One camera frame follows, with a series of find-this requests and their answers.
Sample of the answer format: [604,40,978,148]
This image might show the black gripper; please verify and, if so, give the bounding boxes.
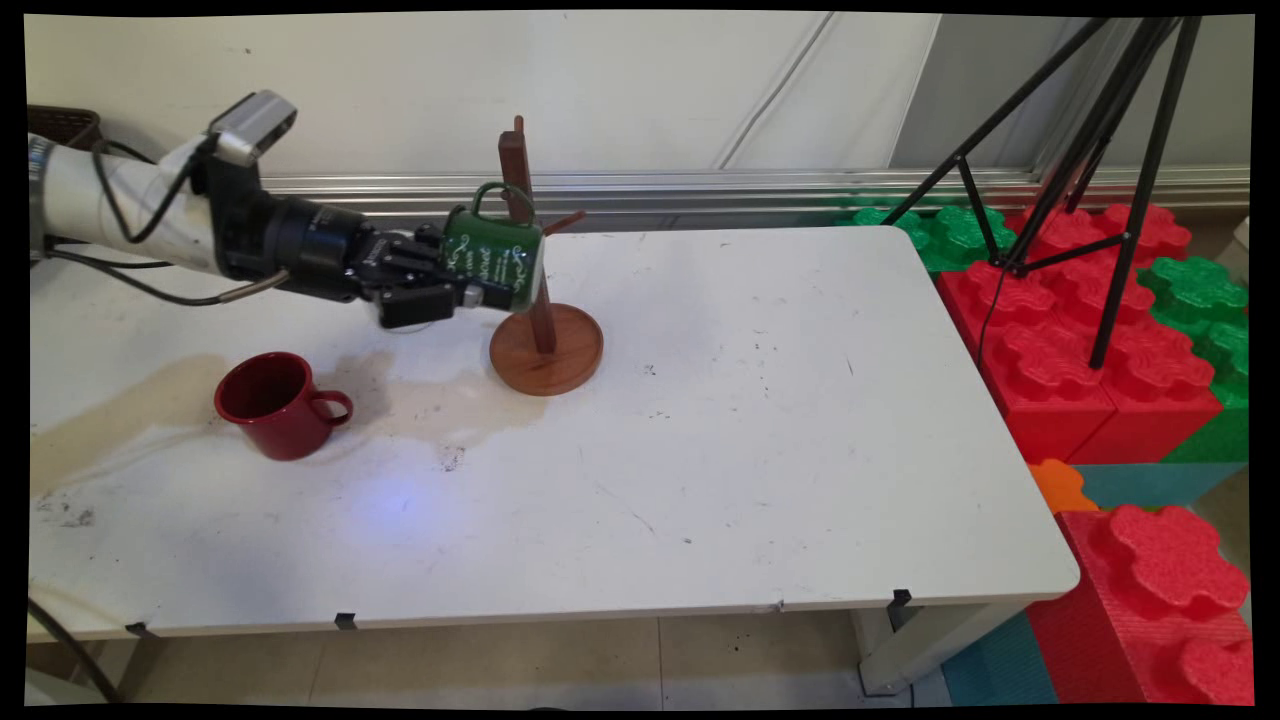
[263,197,487,331]

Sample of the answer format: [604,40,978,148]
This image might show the green enamel mug white print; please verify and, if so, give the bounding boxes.
[440,182,546,313]

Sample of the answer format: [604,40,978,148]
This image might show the brown wooden mug tree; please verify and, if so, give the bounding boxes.
[490,115,605,397]

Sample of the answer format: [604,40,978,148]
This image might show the red ceramic mug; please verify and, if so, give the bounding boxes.
[214,351,355,462]

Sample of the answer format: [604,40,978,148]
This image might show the dark brown wicker basket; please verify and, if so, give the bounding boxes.
[28,104,106,151]

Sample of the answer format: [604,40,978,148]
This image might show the small green foam block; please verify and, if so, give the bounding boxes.
[838,204,1019,273]

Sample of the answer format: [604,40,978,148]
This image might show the white table leg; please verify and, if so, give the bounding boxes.
[850,598,1031,697]

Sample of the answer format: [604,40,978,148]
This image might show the large red foam block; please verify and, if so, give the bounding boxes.
[936,258,1223,467]

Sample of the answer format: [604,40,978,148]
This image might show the orange foam piece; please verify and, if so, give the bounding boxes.
[1028,459,1099,515]

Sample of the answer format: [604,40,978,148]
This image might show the teal foam floor mat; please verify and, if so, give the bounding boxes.
[940,610,1059,707]

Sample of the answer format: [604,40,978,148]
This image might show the small red foam block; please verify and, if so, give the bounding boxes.
[1005,200,1193,269]

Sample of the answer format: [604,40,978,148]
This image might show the black tripod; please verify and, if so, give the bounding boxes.
[880,15,1203,371]

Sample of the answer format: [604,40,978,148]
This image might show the flat teal foam block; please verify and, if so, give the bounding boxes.
[1072,461,1248,512]

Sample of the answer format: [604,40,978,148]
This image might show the large green foam block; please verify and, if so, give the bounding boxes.
[1138,256,1251,465]

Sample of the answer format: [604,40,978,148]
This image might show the tall red foam block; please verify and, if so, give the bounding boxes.
[1028,504,1254,706]

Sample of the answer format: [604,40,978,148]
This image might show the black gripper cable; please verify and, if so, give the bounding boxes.
[28,243,291,307]

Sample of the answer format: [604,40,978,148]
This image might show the aluminium wall rail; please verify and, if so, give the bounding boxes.
[255,165,1251,217]

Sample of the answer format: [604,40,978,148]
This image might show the black camera cable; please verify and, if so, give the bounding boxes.
[92,140,206,246]

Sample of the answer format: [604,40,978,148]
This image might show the white wall cable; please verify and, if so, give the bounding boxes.
[715,12,837,171]

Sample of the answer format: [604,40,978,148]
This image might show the black cable under table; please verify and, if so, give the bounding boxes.
[28,598,121,703]

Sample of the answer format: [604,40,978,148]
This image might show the thin black tripod cable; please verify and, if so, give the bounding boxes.
[975,263,1007,366]

